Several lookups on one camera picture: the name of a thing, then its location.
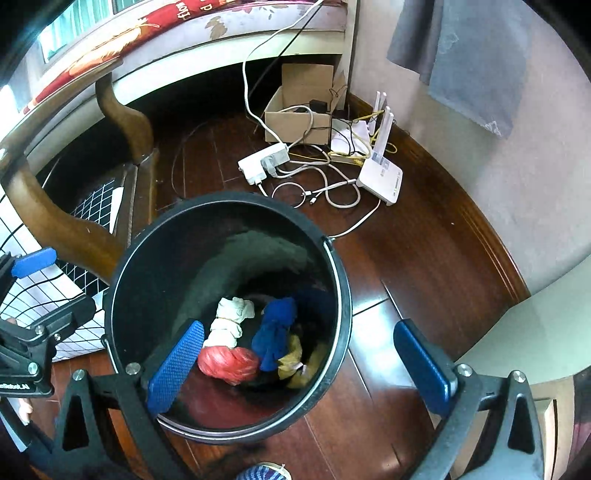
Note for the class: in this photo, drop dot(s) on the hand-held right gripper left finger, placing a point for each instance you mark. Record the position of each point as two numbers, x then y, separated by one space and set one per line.
178 364

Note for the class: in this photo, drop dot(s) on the yellow cloth piece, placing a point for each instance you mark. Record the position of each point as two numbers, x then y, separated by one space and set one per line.
295 367

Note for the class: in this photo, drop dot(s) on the wooden chair frame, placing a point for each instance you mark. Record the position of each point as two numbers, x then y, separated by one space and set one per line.
60 221

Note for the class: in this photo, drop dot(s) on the black plastic bucket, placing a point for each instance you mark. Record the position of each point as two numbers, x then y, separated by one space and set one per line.
147 263

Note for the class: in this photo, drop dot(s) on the blue patterned slipper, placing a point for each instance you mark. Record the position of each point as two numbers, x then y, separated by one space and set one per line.
263 471

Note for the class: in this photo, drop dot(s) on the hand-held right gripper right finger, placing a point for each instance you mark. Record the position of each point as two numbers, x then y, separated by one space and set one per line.
425 369

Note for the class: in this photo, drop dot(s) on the grey hanging cloth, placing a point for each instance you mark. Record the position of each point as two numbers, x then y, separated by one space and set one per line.
461 55

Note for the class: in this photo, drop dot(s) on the white network box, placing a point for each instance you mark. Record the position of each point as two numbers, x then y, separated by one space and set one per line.
341 138

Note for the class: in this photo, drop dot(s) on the red cloth bundle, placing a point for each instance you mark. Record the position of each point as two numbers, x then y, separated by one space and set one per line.
226 362

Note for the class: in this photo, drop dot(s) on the black power adapter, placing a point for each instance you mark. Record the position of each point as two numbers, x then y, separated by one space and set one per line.
318 105

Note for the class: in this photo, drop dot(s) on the open cardboard box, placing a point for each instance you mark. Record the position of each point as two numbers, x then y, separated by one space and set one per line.
286 122

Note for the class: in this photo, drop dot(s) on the white checked tablecloth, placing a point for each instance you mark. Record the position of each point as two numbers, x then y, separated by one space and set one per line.
92 207

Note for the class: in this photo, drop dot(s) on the person's left hand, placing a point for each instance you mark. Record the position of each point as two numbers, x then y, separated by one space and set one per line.
25 410

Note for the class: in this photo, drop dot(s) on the large window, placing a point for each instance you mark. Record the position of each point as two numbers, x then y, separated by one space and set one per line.
60 37

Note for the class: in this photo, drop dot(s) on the white cloth piece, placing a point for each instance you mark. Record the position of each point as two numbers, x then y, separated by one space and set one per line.
228 323

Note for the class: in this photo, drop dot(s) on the white cabinet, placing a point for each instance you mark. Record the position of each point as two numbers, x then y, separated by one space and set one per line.
531 323

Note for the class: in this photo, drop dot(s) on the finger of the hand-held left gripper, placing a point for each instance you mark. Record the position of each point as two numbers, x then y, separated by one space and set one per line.
64 316
32 264

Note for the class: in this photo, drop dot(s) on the white router with antennas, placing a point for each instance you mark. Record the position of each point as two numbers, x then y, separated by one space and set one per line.
381 177

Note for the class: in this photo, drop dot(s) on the red and yellow printed blanket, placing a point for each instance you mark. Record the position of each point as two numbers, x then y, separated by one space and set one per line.
115 37

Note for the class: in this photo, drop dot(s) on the white power strip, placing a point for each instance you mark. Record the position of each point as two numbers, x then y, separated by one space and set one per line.
258 161

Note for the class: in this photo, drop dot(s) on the blue cloth piece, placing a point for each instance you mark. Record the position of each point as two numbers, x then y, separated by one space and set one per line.
274 332

